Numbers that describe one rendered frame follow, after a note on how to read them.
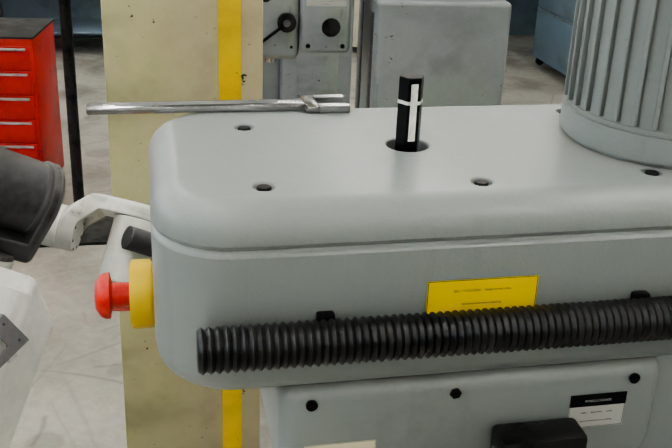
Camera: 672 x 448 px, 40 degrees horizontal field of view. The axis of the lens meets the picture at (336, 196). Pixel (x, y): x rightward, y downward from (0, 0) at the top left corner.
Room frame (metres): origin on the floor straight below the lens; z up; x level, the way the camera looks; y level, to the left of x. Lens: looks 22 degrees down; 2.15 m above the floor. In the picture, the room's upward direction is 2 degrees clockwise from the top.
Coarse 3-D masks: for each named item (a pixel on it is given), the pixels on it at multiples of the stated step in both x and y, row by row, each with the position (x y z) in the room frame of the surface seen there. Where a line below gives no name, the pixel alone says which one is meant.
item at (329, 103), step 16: (304, 96) 0.87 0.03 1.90; (320, 96) 0.87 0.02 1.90; (336, 96) 0.87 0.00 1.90; (96, 112) 0.80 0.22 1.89; (112, 112) 0.81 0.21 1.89; (128, 112) 0.81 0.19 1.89; (144, 112) 0.81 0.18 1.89; (160, 112) 0.81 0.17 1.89; (176, 112) 0.82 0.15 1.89; (192, 112) 0.82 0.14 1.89; (320, 112) 0.84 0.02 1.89; (336, 112) 0.84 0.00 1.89
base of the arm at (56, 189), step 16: (64, 176) 1.03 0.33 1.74; (48, 192) 1.00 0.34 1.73; (64, 192) 1.01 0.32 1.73; (48, 208) 0.99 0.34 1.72; (32, 224) 0.98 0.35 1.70; (48, 224) 0.99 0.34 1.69; (0, 240) 0.97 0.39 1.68; (16, 240) 0.98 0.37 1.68; (32, 240) 0.98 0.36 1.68; (16, 256) 0.98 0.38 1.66; (32, 256) 0.99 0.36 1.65
